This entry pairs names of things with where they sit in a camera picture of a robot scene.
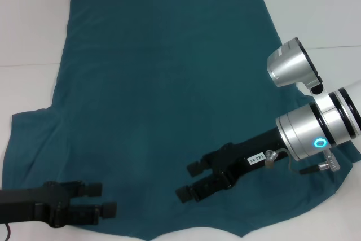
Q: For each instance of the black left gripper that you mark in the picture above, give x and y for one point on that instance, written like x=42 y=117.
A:
x=31 y=201

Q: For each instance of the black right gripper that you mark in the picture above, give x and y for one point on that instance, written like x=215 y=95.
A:
x=245 y=156

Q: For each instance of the teal blue t-shirt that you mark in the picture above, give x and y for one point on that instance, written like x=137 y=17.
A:
x=146 y=88

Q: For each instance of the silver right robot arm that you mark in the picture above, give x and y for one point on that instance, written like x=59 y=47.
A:
x=301 y=136

